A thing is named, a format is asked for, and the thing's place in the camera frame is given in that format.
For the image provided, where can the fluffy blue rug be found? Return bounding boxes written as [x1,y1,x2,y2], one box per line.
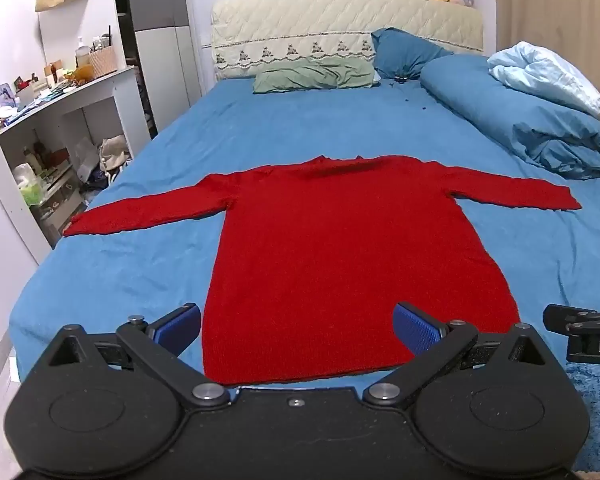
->
[562,360,600,473]

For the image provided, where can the bed with blue sheet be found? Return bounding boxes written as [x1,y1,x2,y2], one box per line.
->
[7,72,600,401]

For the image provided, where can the blue pillow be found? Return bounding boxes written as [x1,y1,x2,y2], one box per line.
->
[371,27,455,81]

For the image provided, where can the clear plastic drawer unit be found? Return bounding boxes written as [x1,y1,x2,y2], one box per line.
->
[30,165,88,241]

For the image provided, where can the blue duvet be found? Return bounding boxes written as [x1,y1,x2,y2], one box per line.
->
[419,52,600,181]

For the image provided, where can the green pillow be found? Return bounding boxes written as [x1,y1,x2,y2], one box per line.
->
[252,56,381,95]

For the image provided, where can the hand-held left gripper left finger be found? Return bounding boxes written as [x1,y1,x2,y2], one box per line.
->
[47,302,231,408]

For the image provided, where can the white and grey wardrobe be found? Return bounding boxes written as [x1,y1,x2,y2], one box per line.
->
[111,0,203,138]

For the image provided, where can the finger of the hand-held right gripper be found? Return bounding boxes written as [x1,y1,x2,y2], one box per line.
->
[543,304,600,364]

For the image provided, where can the green tissue pack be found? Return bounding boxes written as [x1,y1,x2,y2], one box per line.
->
[12,162,43,206]

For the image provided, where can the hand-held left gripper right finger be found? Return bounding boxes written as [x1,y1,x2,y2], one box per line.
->
[362,301,551,408]

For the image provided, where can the cream quilted headboard cover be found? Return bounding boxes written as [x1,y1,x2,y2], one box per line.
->
[211,0,485,81]

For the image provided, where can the white blanket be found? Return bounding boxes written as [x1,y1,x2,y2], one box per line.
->
[487,42,600,117]

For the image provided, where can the white desk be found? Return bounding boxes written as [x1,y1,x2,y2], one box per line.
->
[0,65,151,263]

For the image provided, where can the white cloth bag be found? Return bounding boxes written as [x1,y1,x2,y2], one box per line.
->
[99,135,131,173]

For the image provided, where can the beige curtain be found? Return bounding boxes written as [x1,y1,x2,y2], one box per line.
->
[495,0,600,126]

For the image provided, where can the woven basket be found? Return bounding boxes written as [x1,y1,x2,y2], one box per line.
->
[89,45,118,78]

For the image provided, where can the red knit sweater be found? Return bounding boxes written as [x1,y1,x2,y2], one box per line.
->
[62,155,582,386]

